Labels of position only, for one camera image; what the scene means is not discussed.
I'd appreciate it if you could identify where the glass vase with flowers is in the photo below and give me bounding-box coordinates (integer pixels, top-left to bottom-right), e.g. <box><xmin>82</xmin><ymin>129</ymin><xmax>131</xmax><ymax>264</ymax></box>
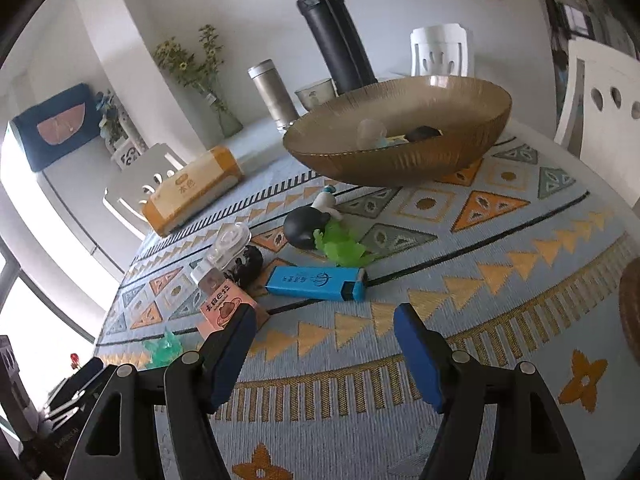
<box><xmin>153</xmin><ymin>24</ymin><xmax>243</xmax><ymax>139</ymax></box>

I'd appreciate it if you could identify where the white chair far centre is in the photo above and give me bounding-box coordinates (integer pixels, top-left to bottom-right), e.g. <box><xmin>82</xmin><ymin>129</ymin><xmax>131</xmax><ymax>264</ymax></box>
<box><xmin>410</xmin><ymin>23</ymin><xmax>475</xmax><ymax>77</ymax></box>

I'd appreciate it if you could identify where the black rubber air blower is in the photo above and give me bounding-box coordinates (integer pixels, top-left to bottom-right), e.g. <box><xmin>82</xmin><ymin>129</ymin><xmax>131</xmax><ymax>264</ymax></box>
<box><xmin>283</xmin><ymin>185</ymin><xmax>343</xmax><ymax>250</ymax></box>

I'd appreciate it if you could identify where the amber ribbed glass bowl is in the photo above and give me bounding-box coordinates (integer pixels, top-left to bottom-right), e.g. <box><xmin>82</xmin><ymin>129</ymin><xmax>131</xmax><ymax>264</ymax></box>
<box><xmin>283</xmin><ymin>76</ymin><xmax>512</xmax><ymax>186</ymax></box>

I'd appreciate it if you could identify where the glass ashtray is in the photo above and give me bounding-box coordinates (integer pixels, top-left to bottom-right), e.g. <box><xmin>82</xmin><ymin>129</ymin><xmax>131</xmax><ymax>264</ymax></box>
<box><xmin>276</xmin><ymin>120</ymin><xmax>295</xmax><ymax>134</ymax></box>

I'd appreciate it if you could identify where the pink utility knife case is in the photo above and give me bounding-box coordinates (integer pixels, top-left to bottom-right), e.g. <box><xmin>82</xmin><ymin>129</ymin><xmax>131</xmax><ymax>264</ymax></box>
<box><xmin>356</xmin><ymin>118</ymin><xmax>387</xmax><ymax>150</ymax></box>

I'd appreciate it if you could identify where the black toy figure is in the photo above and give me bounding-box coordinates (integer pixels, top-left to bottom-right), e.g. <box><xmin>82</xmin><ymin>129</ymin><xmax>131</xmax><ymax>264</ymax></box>
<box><xmin>224</xmin><ymin>245</ymin><xmax>264</xmax><ymax>289</ymax></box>

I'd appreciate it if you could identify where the silver thermos bottle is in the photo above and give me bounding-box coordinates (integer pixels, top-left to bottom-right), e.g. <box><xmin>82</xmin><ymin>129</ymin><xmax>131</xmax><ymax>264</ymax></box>
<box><xmin>247</xmin><ymin>58</ymin><xmax>299</xmax><ymax>122</ymax></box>

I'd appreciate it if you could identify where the white chair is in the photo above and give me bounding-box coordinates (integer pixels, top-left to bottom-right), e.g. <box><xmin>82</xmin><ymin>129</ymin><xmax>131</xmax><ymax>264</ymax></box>
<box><xmin>410</xmin><ymin>23</ymin><xmax>475</xmax><ymax>77</ymax></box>
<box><xmin>103</xmin><ymin>143</ymin><xmax>184</xmax><ymax>240</ymax></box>
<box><xmin>554</xmin><ymin>38</ymin><xmax>639</xmax><ymax>203</ymax></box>

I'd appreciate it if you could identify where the blue highlighter marker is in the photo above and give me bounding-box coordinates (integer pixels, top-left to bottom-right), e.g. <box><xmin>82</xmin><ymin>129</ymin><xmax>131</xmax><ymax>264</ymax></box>
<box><xmin>265</xmin><ymin>266</ymin><xmax>367</xmax><ymax>301</ymax></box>

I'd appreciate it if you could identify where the white carved shelf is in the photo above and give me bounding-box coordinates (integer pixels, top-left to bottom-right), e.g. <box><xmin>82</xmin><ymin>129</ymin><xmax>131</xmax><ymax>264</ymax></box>
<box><xmin>99</xmin><ymin>106</ymin><xmax>148</xmax><ymax>170</ymax></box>

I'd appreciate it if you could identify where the teal green plastic toy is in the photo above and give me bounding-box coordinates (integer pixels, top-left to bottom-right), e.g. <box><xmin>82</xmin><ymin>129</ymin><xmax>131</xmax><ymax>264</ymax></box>
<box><xmin>143</xmin><ymin>328</ymin><xmax>183</xmax><ymax>370</ymax></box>

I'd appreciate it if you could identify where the white chair far left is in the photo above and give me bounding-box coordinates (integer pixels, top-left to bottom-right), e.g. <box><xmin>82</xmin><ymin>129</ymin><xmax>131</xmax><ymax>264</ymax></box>
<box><xmin>103</xmin><ymin>143</ymin><xmax>184</xmax><ymax>240</ymax></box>

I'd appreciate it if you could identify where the small glass cup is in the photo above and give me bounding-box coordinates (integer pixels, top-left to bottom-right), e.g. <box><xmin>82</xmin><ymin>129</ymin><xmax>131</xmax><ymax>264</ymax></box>
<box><xmin>295</xmin><ymin>78</ymin><xmax>336</xmax><ymax>112</ymax></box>

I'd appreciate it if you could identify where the light green plastic toy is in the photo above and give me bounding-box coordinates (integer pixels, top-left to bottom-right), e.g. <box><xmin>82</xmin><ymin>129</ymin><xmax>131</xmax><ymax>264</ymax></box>
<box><xmin>314</xmin><ymin>220</ymin><xmax>376</xmax><ymax>268</ymax></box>

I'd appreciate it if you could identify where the patterned woven table mat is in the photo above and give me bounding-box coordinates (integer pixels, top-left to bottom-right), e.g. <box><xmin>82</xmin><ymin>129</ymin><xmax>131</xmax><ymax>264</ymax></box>
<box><xmin>94</xmin><ymin>123</ymin><xmax>640</xmax><ymax>480</ymax></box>

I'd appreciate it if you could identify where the pink eraser box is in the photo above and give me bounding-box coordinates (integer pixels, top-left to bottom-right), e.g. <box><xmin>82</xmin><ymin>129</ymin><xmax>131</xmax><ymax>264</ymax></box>
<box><xmin>198</xmin><ymin>280</ymin><xmax>269</xmax><ymax>339</ymax></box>

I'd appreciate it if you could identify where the clear correction tape dispenser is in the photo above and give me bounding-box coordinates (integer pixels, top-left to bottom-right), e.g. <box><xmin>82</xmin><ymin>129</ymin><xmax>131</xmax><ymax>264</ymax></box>
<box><xmin>191</xmin><ymin>222</ymin><xmax>252</xmax><ymax>295</ymax></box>

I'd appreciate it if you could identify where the black thermos flask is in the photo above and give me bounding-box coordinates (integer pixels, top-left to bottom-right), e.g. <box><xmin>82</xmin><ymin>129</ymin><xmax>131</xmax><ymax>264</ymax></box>
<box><xmin>296</xmin><ymin>0</ymin><xmax>378</xmax><ymax>94</ymax></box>

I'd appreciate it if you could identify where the white chair right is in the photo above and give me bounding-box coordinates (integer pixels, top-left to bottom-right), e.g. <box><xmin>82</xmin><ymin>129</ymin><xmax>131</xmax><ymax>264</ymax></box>
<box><xmin>554</xmin><ymin>38</ymin><xmax>639</xmax><ymax>203</ymax></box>

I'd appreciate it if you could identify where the round wicker coaster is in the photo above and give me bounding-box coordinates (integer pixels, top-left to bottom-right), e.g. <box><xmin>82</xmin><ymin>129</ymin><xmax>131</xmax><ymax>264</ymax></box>
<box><xmin>618</xmin><ymin>258</ymin><xmax>640</xmax><ymax>362</ymax></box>

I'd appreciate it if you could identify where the orange tissue pack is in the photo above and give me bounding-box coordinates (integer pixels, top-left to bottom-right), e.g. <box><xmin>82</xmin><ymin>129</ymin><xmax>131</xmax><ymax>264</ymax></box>
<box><xmin>142</xmin><ymin>145</ymin><xmax>243</xmax><ymax>237</ymax></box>

